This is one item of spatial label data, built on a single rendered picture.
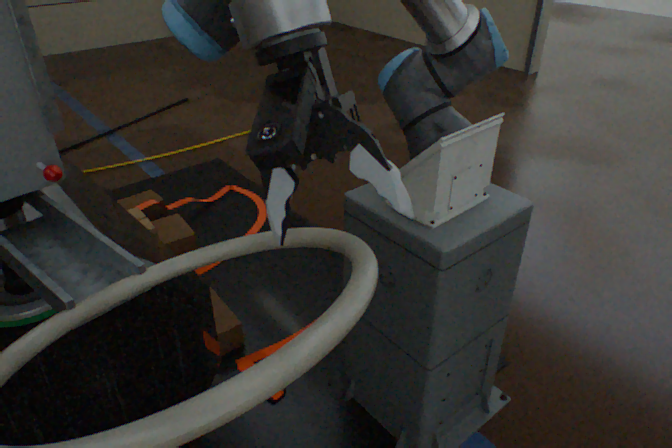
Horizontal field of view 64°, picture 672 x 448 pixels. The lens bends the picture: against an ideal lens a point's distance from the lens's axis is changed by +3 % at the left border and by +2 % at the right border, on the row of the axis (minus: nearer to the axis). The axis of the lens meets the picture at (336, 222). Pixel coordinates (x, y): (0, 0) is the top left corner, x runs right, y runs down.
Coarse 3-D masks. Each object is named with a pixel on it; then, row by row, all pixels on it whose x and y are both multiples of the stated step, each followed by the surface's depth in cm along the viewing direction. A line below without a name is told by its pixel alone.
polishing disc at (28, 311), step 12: (0, 276) 120; (0, 288) 116; (0, 300) 113; (12, 300) 113; (24, 300) 113; (36, 300) 113; (0, 312) 110; (12, 312) 110; (24, 312) 110; (36, 312) 111
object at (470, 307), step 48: (384, 240) 150; (432, 240) 137; (480, 240) 142; (384, 288) 158; (432, 288) 141; (480, 288) 155; (384, 336) 167; (432, 336) 149; (480, 336) 168; (384, 384) 178; (432, 384) 160; (480, 384) 187; (432, 432) 176
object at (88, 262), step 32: (32, 192) 104; (32, 224) 102; (64, 224) 99; (0, 256) 93; (32, 256) 93; (64, 256) 93; (96, 256) 92; (128, 256) 84; (32, 288) 86; (64, 288) 85; (96, 288) 85
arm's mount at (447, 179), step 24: (456, 144) 133; (480, 144) 141; (408, 168) 140; (432, 168) 134; (456, 168) 138; (480, 168) 145; (408, 192) 144; (432, 192) 137; (456, 192) 142; (480, 192) 151; (432, 216) 142
